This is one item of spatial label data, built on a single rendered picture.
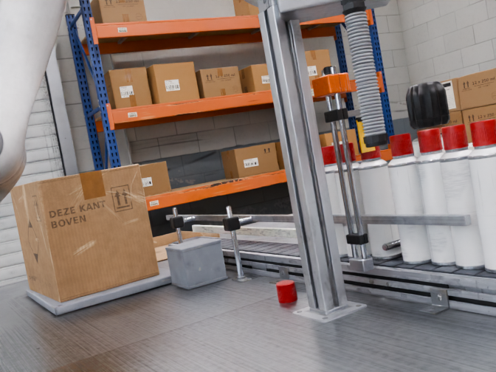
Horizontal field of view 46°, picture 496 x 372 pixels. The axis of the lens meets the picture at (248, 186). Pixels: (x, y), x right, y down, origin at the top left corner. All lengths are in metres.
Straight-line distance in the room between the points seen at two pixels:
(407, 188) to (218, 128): 4.89
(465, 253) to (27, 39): 0.75
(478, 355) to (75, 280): 0.90
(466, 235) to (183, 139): 4.85
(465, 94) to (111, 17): 2.74
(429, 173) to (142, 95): 4.00
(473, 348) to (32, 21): 0.81
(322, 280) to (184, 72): 4.07
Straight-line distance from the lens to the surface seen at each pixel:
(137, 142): 5.46
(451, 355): 0.73
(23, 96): 1.00
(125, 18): 4.82
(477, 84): 4.60
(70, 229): 1.35
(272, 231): 1.37
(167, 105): 4.69
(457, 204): 0.87
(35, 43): 1.04
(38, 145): 5.15
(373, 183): 1.00
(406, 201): 0.94
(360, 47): 0.84
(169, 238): 2.09
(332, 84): 0.92
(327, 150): 1.08
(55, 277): 1.35
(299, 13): 0.89
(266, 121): 6.01
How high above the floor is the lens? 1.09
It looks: 3 degrees down
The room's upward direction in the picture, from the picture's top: 10 degrees counter-clockwise
